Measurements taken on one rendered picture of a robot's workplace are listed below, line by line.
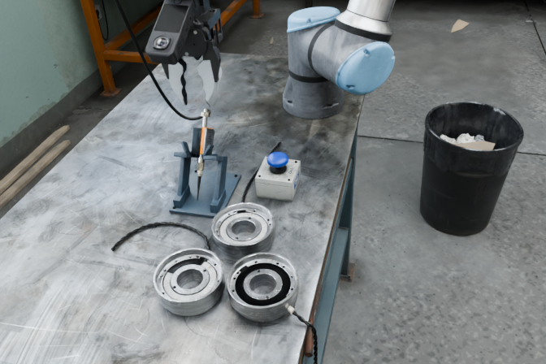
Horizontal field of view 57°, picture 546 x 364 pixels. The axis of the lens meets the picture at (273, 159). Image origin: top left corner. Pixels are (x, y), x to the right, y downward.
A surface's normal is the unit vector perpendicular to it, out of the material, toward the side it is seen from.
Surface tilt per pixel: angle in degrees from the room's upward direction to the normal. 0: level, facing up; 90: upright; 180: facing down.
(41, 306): 0
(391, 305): 0
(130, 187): 0
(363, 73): 97
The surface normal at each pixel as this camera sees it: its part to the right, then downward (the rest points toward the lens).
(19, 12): 0.96, 0.11
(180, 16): -0.10, -0.44
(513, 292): -0.04, -0.81
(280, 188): -0.26, 0.57
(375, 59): 0.48, 0.59
